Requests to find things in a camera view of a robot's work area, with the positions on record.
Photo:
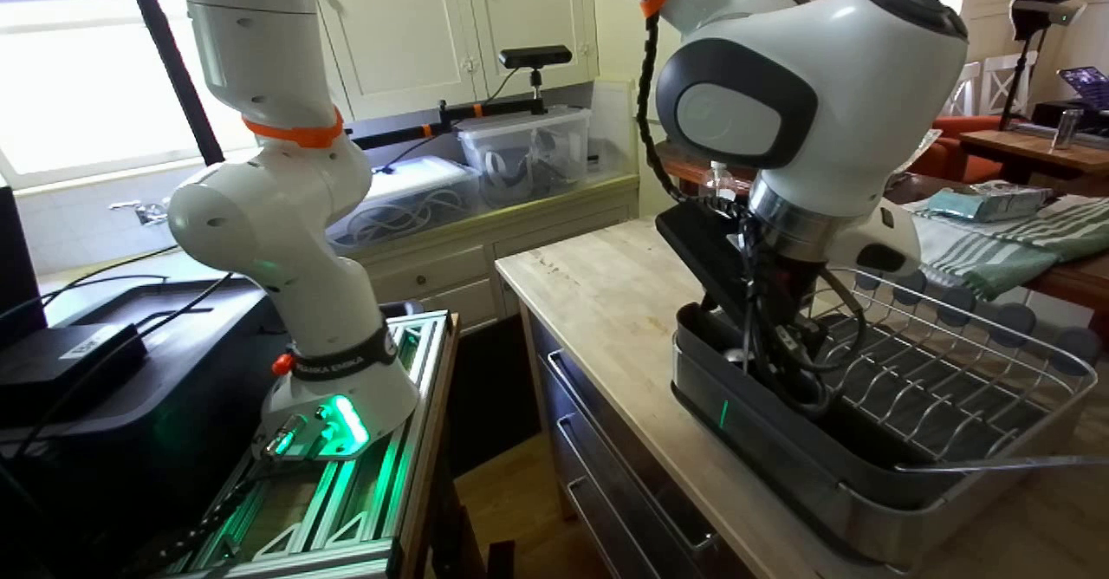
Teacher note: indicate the large black case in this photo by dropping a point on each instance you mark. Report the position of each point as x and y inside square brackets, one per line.
[173, 388]

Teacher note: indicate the white wall cabinets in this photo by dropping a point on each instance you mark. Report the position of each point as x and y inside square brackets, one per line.
[416, 33]

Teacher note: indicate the silver can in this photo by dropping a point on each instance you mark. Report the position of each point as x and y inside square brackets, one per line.
[1066, 128]

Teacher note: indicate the wooden table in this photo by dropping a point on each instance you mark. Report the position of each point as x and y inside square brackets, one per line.
[1040, 147]

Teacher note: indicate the black monitor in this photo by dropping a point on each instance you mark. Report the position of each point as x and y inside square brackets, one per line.
[16, 267]

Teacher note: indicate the clear bottle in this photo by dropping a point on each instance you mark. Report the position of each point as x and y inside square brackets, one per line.
[721, 182]

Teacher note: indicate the green striped towel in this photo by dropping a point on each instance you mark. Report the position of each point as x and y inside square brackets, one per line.
[996, 254]

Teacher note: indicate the window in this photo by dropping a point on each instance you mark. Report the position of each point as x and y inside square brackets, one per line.
[78, 68]

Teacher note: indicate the row of white chairs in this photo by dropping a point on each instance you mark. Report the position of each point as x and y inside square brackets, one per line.
[996, 85]

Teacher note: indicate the orange sofa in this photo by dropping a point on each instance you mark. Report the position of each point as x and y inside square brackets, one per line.
[953, 141]

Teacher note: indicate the teal packet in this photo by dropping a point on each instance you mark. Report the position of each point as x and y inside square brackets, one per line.
[988, 202]

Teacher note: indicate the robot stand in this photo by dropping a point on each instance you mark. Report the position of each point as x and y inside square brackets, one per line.
[346, 510]

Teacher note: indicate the camera on mount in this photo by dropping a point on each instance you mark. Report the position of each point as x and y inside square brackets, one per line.
[533, 56]

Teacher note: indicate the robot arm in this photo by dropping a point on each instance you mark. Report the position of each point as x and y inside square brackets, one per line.
[806, 154]

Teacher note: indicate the cream counter cabinet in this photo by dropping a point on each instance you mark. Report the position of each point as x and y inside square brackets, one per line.
[450, 267]

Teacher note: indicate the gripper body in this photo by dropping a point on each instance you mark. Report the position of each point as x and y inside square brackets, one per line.
[784, 289]

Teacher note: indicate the flat clear storage box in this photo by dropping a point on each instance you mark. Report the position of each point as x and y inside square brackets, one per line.
[407, 202]

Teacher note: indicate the tall clear storage box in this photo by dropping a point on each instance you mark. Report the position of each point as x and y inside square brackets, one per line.
[524, 154]

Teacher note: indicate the laptop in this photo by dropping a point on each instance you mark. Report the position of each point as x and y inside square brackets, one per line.
[1087, 85]

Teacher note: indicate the steel drip tray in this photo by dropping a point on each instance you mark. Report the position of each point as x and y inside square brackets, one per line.
[780, 466]

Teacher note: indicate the black power brick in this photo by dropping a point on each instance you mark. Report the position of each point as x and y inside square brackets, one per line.
[61, 371]

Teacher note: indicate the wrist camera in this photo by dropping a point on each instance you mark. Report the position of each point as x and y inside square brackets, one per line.
[703, 245]

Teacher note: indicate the tap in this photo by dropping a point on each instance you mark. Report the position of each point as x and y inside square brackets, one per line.
[147, 211]

